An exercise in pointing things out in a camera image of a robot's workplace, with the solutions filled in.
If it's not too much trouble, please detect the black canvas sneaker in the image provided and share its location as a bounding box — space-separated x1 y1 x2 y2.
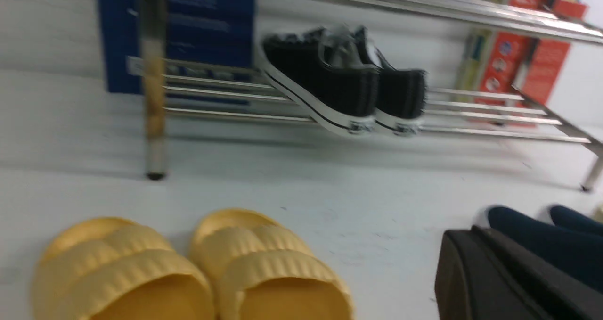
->
258 26 380 137
352 26 426 137

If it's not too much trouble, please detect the navy slip-on shoe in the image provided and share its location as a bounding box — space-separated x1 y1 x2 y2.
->
484 205 603 293
548 205 603 237

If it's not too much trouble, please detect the right navy slip-on shoe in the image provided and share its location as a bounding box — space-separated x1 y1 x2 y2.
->
548 205 603 237

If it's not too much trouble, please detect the red box behind rack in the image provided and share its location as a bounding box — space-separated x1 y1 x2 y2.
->
455 0 570 105

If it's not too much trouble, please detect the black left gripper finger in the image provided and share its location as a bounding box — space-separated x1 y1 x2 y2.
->
434 226 603 320

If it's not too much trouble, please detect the left navy slip-on shoe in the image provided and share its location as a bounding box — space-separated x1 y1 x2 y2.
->
484 205 603 293

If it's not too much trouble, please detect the yellow slipper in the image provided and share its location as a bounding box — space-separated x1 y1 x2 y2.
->
30 217 217 320
188 208 356 320

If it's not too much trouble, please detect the right yellow slipper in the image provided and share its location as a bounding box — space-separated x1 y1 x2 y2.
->
188 208 356 320

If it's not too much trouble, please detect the left yellow slipper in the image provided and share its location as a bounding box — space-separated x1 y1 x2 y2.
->
30 217 217 320

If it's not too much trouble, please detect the blue box behind rack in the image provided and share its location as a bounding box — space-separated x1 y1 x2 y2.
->
97 0 256 94

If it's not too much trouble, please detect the stainless steel shoe rack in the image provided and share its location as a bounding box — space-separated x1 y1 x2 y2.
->
139 0 602 191

